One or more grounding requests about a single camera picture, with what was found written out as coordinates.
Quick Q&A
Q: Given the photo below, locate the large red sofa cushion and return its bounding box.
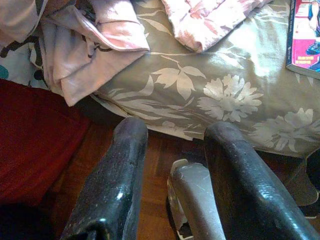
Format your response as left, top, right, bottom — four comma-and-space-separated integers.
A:
0, 78, 92, 208

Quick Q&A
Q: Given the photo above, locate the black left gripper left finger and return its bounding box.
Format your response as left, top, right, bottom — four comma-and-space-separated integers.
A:
59, 116, 150, 240

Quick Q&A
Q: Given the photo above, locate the pink cartoon print blanket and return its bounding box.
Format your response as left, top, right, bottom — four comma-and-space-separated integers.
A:
0, 0, 273, 107

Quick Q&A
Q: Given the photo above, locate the colourful comic book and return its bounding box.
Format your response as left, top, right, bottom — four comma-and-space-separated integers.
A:
285, 0, 320, 81

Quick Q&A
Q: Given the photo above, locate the grey floral bedsheet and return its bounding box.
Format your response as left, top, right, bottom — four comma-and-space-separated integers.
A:
89, 0, 320, 158

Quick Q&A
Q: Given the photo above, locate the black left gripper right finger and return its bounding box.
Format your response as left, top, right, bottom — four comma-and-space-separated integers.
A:
203, 121, 320, 240

